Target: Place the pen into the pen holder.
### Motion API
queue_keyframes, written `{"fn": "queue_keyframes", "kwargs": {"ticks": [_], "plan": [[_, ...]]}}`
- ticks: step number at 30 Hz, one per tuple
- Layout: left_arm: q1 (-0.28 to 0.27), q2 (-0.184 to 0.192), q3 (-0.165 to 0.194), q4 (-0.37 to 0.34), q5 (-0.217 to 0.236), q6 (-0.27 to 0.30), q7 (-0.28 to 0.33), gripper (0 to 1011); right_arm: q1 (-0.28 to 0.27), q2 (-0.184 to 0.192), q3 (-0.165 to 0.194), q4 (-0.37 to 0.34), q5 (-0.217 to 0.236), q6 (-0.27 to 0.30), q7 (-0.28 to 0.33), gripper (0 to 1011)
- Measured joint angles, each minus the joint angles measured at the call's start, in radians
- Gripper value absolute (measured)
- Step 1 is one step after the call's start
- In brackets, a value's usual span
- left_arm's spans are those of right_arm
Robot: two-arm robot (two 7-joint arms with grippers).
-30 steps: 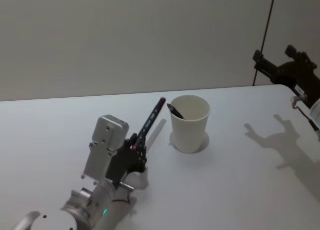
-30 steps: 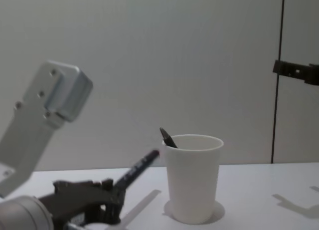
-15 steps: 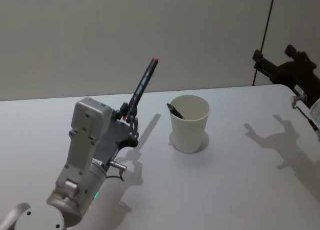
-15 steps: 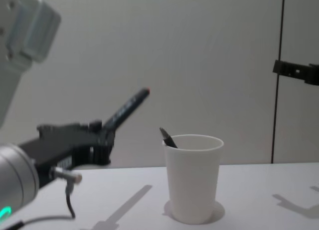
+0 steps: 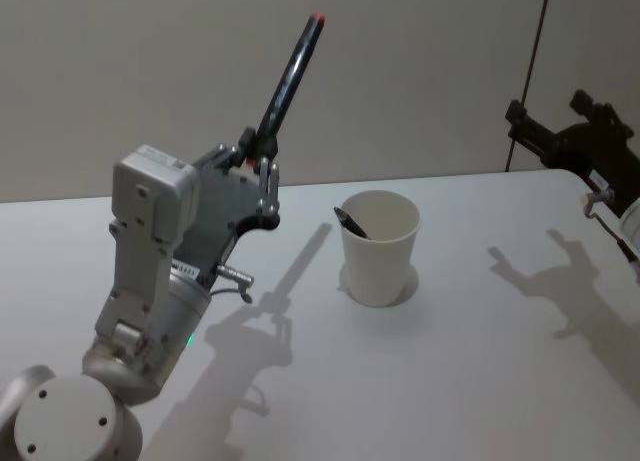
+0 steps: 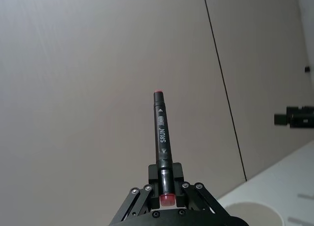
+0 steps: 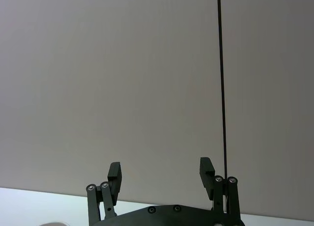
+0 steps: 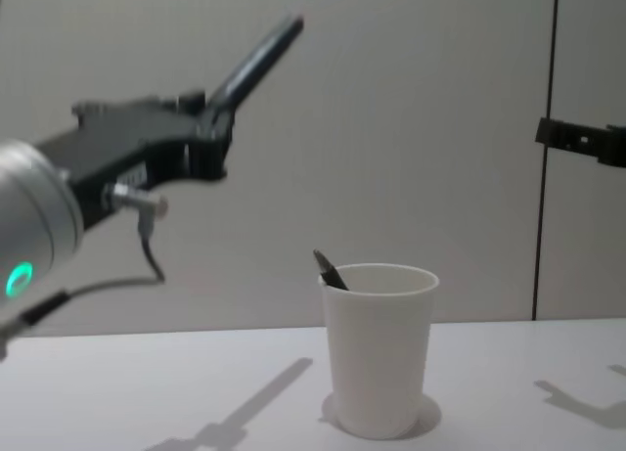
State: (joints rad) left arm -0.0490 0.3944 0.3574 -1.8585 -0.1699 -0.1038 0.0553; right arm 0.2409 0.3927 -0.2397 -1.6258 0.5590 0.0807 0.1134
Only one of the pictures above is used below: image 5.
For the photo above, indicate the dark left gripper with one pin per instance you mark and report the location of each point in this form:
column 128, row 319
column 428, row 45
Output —
column 220, row 201

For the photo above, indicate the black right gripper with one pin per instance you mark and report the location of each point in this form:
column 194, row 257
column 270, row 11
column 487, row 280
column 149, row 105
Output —
column 590, row 146

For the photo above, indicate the black pen with red end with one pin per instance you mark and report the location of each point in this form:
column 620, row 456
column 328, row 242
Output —
column 299, row 63

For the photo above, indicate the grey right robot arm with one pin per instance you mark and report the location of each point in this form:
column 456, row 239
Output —
column 632, row 218

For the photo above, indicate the black pen in cup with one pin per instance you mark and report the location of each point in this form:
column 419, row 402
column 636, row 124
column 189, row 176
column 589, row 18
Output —
column 352, row 223

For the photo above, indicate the white paper cup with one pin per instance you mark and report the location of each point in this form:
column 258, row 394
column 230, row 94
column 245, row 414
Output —
column 382, row 261

